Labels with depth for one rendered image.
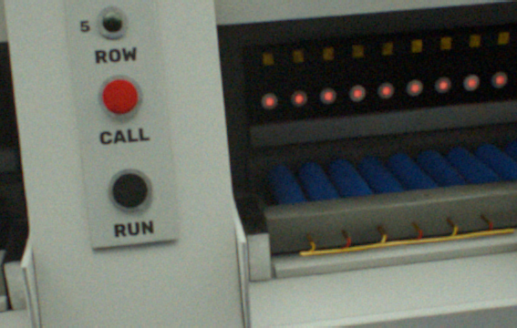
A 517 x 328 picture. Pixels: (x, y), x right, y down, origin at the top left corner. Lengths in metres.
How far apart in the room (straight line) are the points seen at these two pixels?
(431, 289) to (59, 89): 0.21
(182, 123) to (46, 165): 0.06
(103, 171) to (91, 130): 0.02
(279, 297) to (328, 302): 0.03
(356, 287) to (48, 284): 0.16
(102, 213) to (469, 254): 0.20
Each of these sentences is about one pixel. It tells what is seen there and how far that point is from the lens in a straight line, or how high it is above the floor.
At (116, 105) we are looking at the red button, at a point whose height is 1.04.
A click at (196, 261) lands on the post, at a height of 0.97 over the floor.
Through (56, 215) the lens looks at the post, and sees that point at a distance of 0.38.
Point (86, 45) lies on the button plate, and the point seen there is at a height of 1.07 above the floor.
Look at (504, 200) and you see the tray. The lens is 0.48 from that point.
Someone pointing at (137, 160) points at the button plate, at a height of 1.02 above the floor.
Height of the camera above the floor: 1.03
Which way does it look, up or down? 3 degrees down
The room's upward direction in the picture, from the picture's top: 5 degrees counter-clockwise
